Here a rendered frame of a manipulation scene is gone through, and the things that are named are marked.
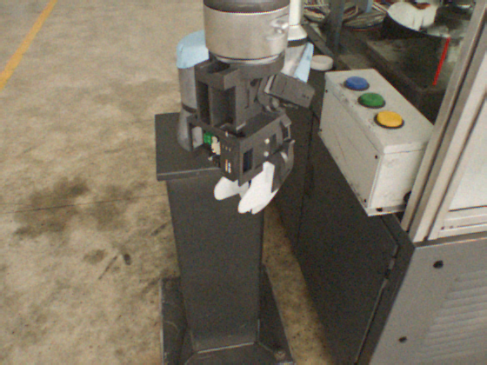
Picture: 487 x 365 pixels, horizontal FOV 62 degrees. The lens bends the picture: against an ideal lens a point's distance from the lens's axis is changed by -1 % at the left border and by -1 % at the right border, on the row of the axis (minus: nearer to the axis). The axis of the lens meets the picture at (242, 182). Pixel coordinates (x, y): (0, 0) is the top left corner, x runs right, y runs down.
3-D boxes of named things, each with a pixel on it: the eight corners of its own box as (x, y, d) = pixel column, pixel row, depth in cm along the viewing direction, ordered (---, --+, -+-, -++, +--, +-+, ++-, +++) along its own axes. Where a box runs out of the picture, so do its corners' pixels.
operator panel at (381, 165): (423, 209, 74) (449, 139, 64) (366, 216, 72) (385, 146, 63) (361, 129, 95) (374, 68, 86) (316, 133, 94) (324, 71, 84)
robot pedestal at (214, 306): (165, 387, 122) (116, 203, 75) (161, 281, 153) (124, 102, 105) (293, 364, 128) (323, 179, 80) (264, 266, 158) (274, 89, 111)
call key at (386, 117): (403, 131, 68) (406, 121, 67) (381, 133, 68) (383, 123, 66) (392, 119, 71) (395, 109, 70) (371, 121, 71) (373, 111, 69)
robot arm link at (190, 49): (187, 82, 92) (182, 22, 83) (246, 86, 91) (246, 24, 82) (173, 108, 83) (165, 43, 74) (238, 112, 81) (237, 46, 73)
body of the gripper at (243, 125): (188, 163, 44) (177, 56, 36) (240, 131, 49) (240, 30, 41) (243, 194, 40) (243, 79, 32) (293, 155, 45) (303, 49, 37)
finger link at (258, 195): (227, 231, 49) (225, 169, 43) (258, 206, 52) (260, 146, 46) (247, 243, 47) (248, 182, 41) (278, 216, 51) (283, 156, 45)
